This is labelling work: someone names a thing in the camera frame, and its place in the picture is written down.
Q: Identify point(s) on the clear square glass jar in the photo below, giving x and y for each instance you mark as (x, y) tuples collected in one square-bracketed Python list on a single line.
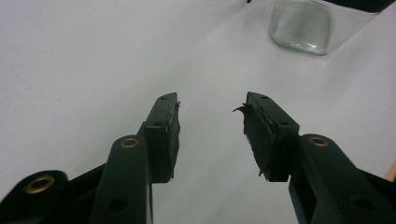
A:
[(306, 26)]

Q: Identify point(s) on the wooden table edge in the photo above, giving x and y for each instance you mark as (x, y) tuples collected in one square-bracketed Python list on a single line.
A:
[(391, 172)]

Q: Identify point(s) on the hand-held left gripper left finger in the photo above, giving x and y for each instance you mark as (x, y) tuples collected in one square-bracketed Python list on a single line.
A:
[(162, 137)]

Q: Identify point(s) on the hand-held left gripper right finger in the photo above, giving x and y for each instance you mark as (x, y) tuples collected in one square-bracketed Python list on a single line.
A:
[(277, 146)]

